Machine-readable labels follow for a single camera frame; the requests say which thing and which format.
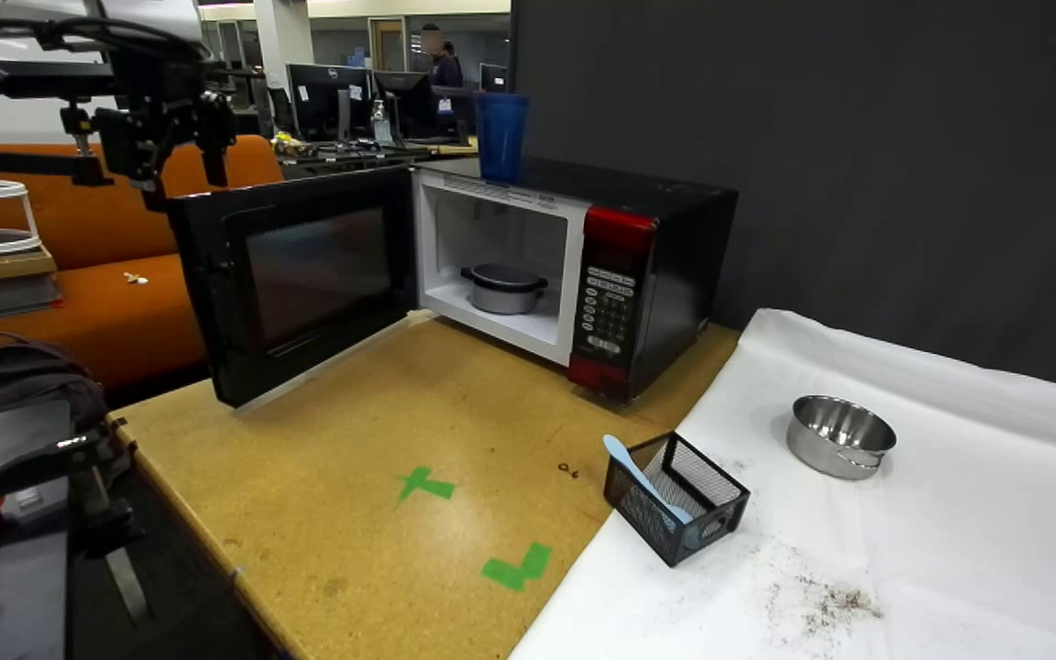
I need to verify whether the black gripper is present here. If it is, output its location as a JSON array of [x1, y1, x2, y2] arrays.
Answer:
[[94, 47, 237, 211]]

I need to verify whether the black microwave body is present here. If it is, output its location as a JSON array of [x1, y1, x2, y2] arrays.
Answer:
[[410, 159, 741, 406]]

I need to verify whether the black computer monitor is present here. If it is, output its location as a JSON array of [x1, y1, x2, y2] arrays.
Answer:
[[284, 62, 347, 140], [367, 67, 435, 140]]

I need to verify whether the orange sofa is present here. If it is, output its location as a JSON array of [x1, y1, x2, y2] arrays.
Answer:
[[0, 131, 284, 396]]

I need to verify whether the black backpack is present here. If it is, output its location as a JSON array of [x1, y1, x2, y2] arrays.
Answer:
[[0, 329, 114, 424]]

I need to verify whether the person in dark shirt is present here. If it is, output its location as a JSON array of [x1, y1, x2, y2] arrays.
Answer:
[[414, 17, 468, 100]]

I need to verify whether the blue plastic cup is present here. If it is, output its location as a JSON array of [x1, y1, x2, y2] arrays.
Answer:
[[474, 89, 531, 187]]

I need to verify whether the grey lidded pot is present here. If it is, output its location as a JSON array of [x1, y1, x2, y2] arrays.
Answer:
[[457, 260, 548, 319]]

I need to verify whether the black clamp rig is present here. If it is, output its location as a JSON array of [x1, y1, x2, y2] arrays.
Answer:
[[0, 414, 158, 660]]

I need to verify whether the light blue spatula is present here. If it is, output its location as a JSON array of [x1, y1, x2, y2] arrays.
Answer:
[[600, 434, 700, 533]]

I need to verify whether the black mesh box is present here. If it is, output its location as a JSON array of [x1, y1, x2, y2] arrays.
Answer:
[[600, 429, 756, 568]]

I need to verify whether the black curtain backdrop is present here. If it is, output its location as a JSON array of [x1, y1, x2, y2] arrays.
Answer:
[[508, 0, 1056, 396]]

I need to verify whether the stainless steel bowl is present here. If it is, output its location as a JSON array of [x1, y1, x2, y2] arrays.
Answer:
[[784, 392, 901, 485]]

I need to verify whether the white cloth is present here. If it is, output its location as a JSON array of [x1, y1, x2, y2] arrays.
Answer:
[[505, 304, 1056, 660]]

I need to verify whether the black stereo camera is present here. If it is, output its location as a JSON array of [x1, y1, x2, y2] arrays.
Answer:
[[0, 55, 122, 104]]

